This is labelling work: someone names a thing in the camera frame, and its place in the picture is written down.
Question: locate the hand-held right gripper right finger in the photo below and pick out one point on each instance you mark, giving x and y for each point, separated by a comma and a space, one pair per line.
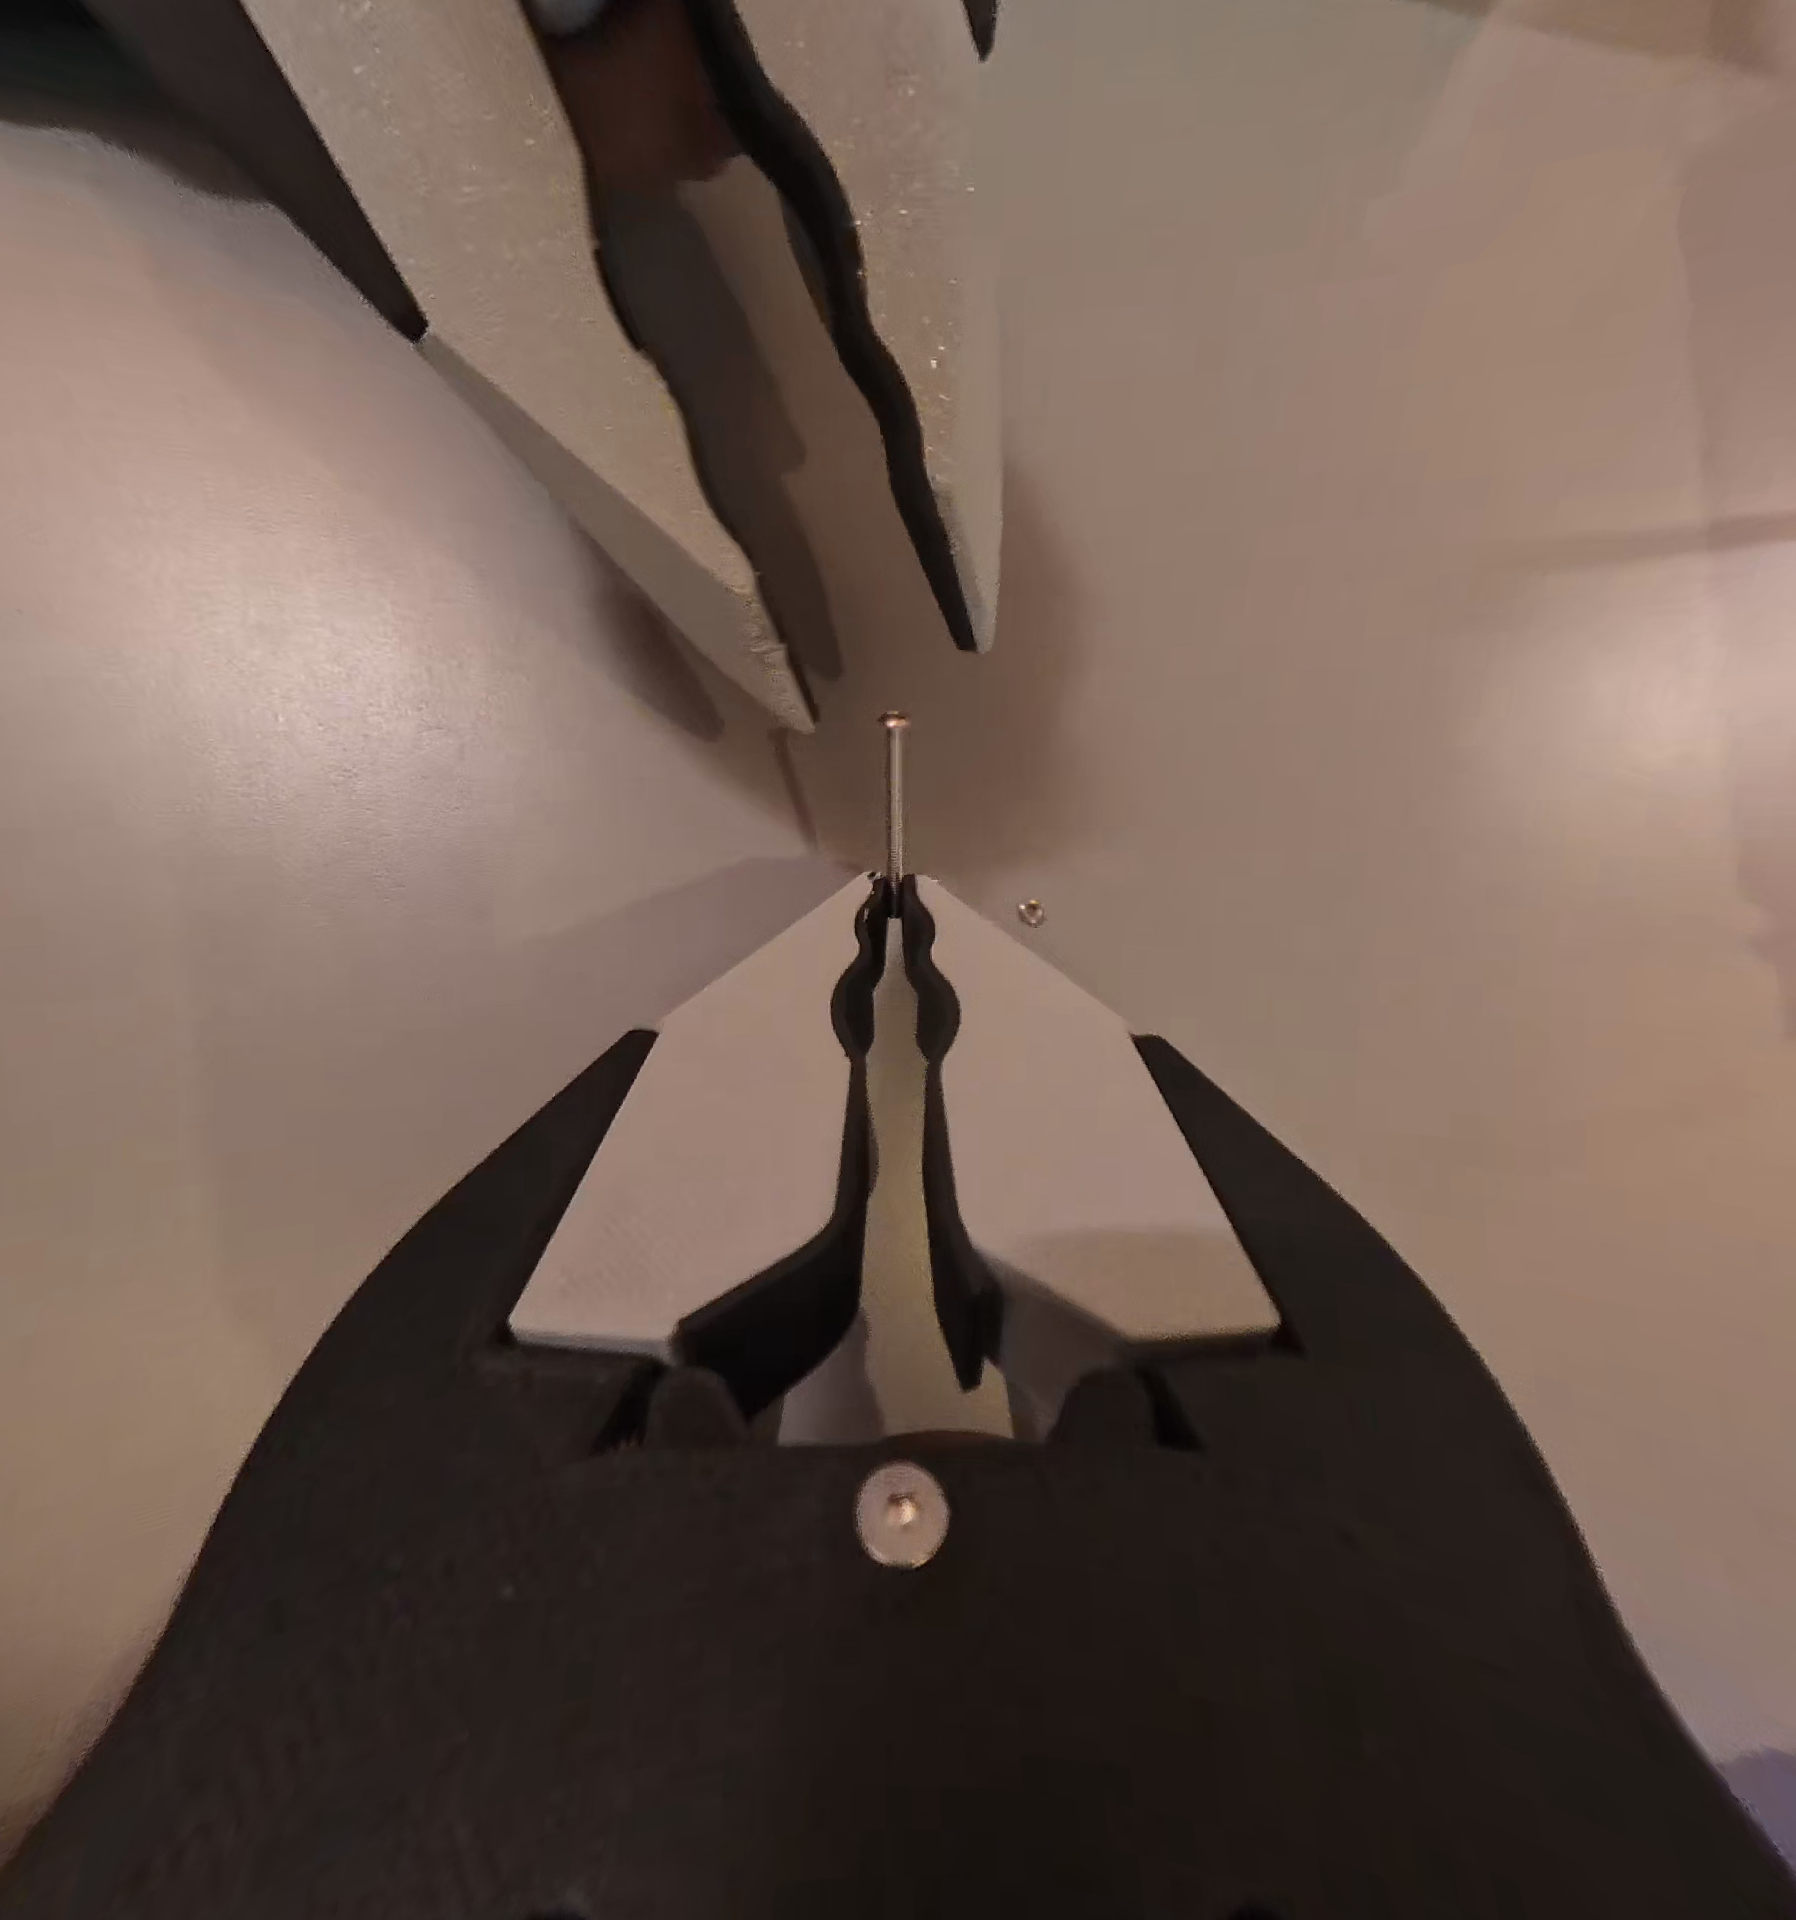
1091, 1184

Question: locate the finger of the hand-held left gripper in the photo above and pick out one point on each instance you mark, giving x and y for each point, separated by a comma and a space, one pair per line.
449, 181
915, 224

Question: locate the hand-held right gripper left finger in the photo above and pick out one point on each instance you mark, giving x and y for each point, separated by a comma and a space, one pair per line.
688, 1184

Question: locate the silver bolt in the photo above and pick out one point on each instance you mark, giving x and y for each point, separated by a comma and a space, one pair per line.
894, 797

